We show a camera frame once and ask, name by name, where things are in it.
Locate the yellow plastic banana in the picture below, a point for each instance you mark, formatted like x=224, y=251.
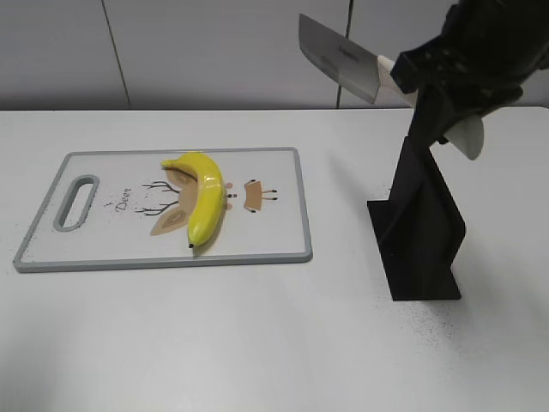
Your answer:
x=210, y=197

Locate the white grey-rimmed cutting board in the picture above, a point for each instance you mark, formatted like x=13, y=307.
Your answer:
x=121, y=210

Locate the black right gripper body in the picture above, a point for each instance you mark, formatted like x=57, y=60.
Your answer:
x=485, y=52

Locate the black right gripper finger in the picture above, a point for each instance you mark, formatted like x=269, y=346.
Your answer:
x=435, y=119

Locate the black knife stand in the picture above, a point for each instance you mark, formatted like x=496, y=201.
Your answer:
x=419, y=230

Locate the white-handled cleaver knife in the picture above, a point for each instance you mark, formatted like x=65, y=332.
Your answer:
x=363, y=74

